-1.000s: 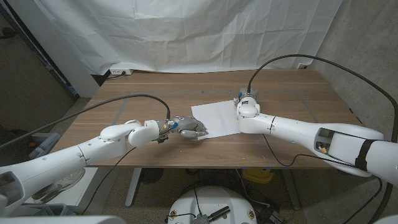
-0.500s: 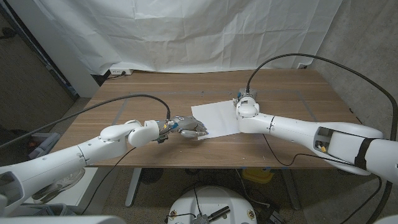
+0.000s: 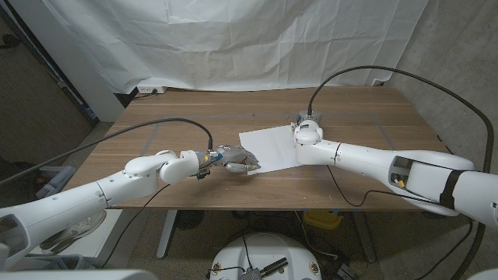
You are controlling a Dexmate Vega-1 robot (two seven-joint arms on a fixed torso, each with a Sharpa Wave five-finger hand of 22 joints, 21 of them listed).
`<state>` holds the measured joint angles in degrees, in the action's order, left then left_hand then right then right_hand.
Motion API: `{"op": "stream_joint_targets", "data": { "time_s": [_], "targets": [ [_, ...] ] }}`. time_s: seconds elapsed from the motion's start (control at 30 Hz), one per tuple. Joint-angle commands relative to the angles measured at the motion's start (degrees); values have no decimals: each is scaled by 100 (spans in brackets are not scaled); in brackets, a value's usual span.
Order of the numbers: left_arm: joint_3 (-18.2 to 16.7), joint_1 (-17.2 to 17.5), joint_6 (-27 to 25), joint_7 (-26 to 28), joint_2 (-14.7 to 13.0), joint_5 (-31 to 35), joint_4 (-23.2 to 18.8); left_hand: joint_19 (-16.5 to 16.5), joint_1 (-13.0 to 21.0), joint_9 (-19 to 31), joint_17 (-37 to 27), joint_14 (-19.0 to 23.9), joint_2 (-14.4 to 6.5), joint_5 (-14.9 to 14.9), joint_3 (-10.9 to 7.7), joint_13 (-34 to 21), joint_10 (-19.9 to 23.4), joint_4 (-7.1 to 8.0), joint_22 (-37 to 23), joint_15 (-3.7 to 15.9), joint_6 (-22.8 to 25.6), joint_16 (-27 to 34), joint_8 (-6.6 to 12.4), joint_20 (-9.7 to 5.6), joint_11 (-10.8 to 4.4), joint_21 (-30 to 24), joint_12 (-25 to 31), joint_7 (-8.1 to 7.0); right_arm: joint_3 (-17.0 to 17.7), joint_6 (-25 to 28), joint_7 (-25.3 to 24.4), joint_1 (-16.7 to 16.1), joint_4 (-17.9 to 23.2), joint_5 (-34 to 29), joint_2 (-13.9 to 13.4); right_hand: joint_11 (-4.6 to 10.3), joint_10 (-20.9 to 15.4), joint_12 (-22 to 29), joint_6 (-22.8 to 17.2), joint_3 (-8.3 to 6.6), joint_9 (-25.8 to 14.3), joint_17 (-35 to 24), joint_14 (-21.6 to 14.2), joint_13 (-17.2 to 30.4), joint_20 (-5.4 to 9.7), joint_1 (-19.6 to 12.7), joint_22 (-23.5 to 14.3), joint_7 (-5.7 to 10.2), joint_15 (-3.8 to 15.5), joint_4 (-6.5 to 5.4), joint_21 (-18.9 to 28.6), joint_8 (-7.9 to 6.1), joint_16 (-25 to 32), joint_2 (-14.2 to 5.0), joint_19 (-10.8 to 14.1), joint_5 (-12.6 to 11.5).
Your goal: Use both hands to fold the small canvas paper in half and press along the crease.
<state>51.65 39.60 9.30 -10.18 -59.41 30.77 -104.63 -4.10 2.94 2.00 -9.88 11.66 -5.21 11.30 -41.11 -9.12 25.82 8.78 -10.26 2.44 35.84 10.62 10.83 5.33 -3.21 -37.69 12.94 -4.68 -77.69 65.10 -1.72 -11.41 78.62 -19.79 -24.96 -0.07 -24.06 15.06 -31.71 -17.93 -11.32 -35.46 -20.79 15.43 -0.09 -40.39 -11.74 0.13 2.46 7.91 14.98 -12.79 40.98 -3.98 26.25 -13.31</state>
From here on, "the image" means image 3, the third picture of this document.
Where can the yellow plastic object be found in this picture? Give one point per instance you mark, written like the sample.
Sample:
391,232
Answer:
323,219

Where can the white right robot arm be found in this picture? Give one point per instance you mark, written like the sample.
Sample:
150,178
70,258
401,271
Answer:
369,159

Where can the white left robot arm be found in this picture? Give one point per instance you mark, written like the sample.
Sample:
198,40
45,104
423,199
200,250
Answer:
78,202

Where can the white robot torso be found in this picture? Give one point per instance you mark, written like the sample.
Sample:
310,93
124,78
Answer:
264,249

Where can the white crumpled backdrop sheet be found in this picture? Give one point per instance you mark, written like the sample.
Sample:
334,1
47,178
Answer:
233,43

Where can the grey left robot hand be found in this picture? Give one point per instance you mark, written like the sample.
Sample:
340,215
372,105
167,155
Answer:
233,155

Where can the grey plastic crate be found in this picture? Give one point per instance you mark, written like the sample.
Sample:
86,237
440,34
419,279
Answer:
66,262

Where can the black tool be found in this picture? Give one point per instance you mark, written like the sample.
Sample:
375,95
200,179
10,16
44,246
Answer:
274,266

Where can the white table leg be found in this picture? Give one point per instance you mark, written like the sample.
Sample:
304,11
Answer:
167,233

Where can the white wall panel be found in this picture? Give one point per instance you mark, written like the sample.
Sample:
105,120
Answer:
78,70

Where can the white power strip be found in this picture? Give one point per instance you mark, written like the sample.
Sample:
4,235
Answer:
149,89

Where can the clear plastic storage bin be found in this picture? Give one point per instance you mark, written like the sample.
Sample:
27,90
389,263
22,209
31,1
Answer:
58,180

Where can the white floor board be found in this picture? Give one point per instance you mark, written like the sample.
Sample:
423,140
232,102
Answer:
99,241

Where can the small canvas paper sheet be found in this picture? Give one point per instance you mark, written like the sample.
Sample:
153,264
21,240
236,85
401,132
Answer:
272,148

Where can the black bag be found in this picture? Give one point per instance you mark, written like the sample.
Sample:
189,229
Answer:
19,194

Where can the white sneaker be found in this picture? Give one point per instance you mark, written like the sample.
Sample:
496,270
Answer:
78,229

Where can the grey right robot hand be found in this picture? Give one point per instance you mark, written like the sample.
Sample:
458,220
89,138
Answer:
315,116

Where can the grey table leg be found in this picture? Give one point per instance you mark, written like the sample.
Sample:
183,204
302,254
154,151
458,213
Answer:
363,237

